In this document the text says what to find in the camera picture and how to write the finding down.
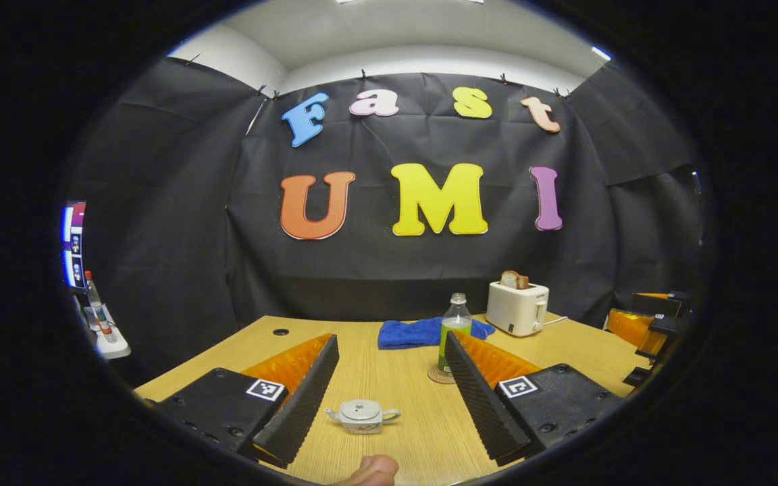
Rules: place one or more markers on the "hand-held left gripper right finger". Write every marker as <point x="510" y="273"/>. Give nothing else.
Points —
<point x="480" y="405"/>

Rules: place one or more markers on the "black backdrop cloth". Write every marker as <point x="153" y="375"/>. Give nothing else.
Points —
<point x="375" y="270"/>

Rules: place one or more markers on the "computer monitor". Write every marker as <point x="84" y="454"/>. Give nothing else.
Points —
<point x="73" y="246"/>

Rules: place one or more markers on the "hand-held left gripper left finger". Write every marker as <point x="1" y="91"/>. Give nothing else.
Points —
<point x="298" y="415"/>

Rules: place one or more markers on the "red cap plastic bottle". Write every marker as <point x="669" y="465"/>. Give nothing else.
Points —
<point x="97" y="307"/>

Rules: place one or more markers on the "green label water bottle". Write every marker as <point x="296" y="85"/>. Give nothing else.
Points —
<point x="453" y="324"/>

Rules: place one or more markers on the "blue towel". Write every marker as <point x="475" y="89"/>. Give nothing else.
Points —
<point x="409" y="333"/>

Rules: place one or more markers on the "white floral teacup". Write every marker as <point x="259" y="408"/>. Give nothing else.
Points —
<point x="362" y="422"/>

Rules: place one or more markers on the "bread slice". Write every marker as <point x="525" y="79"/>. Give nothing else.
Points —
<point x="514" y="280"/>

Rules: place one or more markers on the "white toaster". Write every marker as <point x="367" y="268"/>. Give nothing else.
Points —
<point x="514" y="309"/>

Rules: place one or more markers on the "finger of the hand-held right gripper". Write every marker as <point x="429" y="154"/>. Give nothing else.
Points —
<point x="659" y="304"/>
<point x="659" y="334"/>

